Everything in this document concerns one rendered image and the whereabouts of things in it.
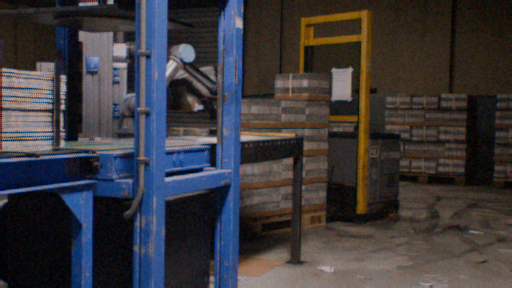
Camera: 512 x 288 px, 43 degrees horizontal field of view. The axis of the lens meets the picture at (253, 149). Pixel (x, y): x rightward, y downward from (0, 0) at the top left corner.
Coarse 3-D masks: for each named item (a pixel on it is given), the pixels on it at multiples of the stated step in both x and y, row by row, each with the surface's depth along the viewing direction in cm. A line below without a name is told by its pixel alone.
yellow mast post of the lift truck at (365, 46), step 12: (372, 12) 555; (360, 48) 557; (360, 60) 557; (360, 72) 557; (360, 84) 556; (360, 96) 556; (360, 108) 556; (360, 120) 557; (360, 132) 557; (360, 144) 557; (360, 156) 557; (360, 168) 558; (360, 180) 558; (360, 192) 558; (360, 204) 559
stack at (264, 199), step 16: (176, 128) 466; (192, 128) 469; (208, 128) 477; (240, 128) 495; (304, 144) 530; (272, 160) 503; (288, 160) 517; (304, 160) 530; (240, 176) 480; (256, 176) 492; (272, 176) 504; (288, 176) 518; (304, 176) 531; (240, 192) 480; (256, 192) 493; (272, 192) 505; (288, 192) 519; (240, 208) 481; (256, 208) 494; (272, 208) 507; (240, 224) 482; (256, 224) 494
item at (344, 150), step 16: (336, 144) 595; (352, 144) 582; (384, 144) 585; (336, 160) 595; (352, 160) 582; (368, 160) 570; (384, 160) 586; (336, 176) 596; (352, 176) 583; (368, 176) 571; (384, 176) 588; (368, 192) 572; (384, 192) 589; (368, 208) 572; (384, 208) 589
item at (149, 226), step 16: (160, 0) 214; (160, 16) 215; (160, 32) 215; (160, 48) 215; (160, 64) 216; (160, 80) 216; (160, 96) 216; (160, 112) 217; (160, 128) 217; (144, 144) 215; (160, 144) 218; (160, 160) 218; (144, 176) 216; (160, 176) 218; (144, 192) 216; (160, 192) 219; (144, 208) 217; (160, 208) 219; (144, 224) 217; (160, 224) 220; (144, 240) 217; (160, 240) 220; (144, 256) 217; (160, 256) 220; (144, 272) 218; (160, 272) 221
